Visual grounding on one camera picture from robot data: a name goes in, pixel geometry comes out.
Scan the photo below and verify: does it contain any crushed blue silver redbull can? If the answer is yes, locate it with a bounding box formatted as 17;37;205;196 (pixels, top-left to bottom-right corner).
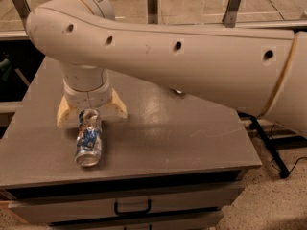
75;108;102;168

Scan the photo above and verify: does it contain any upper grey drawer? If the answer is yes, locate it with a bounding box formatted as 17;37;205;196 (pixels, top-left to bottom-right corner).
9;181;244;223

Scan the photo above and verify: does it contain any right metal railing bracket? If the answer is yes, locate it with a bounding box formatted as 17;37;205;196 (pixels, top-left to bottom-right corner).
223;0;242;28

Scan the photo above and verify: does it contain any black floor cable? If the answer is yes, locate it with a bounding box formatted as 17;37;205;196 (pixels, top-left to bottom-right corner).
271;156;307;174

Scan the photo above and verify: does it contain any black metal stand leg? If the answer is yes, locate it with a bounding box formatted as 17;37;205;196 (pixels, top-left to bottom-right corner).
250;116;291;179

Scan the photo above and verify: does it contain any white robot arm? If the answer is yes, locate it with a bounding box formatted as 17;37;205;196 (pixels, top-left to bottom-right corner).
26;0;307;135

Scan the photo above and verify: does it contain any grey drawer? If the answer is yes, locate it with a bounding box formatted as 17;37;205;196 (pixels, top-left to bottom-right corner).
9;181;244;223
50;211;223;230

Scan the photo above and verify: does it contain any grey drawer cabinet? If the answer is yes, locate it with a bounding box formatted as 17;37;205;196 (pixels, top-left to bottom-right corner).
0;56;263;230

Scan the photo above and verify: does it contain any middle metal railing bracket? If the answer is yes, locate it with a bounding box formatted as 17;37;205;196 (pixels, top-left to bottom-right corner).
147;0;158;24

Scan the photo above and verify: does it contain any metal railing bracket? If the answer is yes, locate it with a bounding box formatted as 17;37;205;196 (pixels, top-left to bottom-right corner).
12;0;31;27
147;0;158;24
223;0;242;28

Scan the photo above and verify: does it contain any left metal railing bracket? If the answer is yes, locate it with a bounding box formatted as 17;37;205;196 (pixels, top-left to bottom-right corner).
12;0;31;27

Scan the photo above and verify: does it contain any black upper drawer handle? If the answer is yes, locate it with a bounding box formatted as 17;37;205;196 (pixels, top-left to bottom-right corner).
113;199;152;216

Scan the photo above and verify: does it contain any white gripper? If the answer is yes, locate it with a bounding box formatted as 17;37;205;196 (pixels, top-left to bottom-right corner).
57;80;128;127

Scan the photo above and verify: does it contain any lower grey drawer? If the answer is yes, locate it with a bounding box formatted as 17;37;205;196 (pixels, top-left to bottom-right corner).
50;211;223;230

